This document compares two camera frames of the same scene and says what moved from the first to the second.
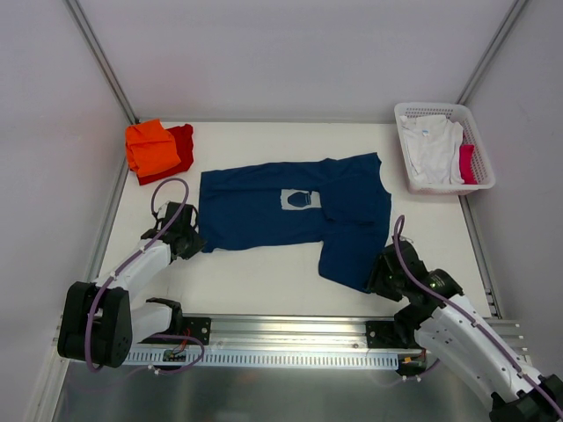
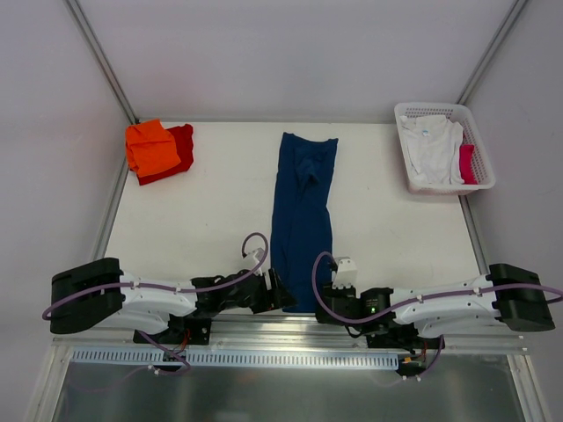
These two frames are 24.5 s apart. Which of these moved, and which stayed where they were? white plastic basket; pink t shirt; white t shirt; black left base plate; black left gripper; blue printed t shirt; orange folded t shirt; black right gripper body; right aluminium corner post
Moved: black left gripper; black right gripper body; blue printed t shirt
Stayed: black left base plate; orange folded t shirt; white t shirt; white plastic basket; right aluminium corner post; pink t shirt
